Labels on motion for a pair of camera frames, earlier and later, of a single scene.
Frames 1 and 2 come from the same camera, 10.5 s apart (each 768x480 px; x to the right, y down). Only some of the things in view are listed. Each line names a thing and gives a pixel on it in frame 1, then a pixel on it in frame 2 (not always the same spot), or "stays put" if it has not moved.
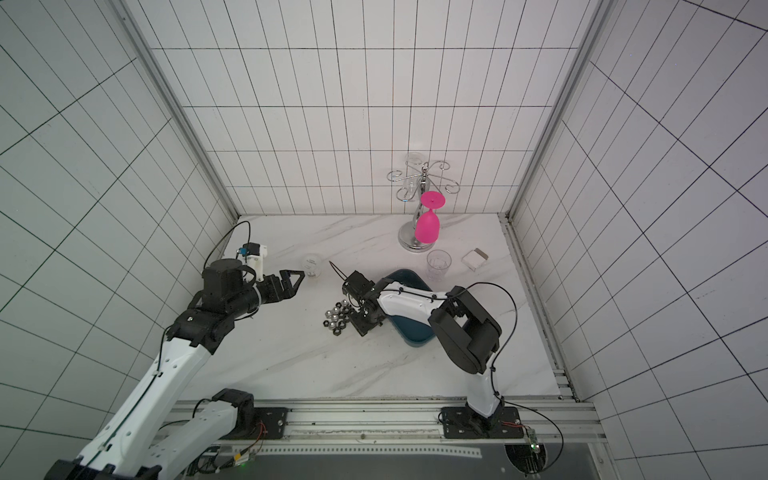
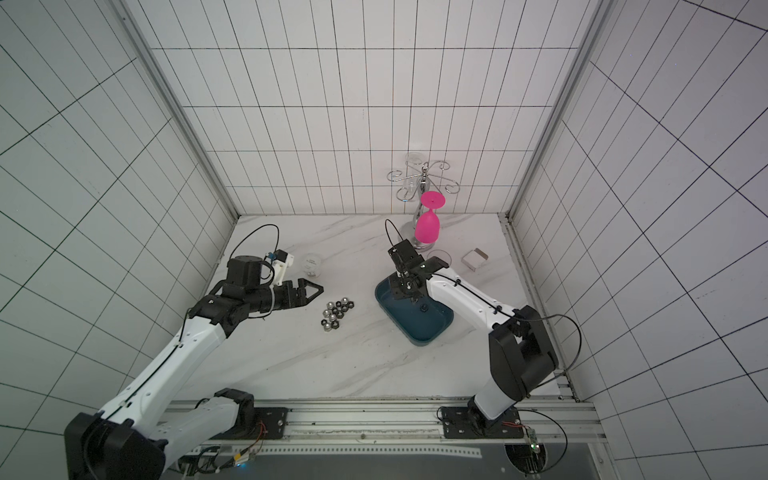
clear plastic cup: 438,263 stays put
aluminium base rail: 556,420 stays put
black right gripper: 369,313 → 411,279
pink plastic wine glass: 427,225 stays put
